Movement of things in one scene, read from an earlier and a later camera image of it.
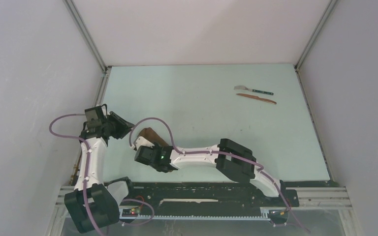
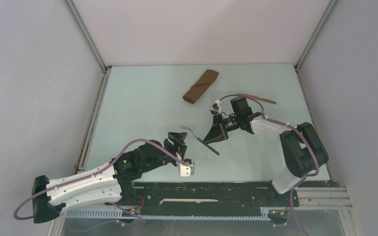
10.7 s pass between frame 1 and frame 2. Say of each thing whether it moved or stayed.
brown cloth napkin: moved
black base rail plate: stayed
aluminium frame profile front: stayed
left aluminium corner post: stayed
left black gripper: moved
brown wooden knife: stayed
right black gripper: moved
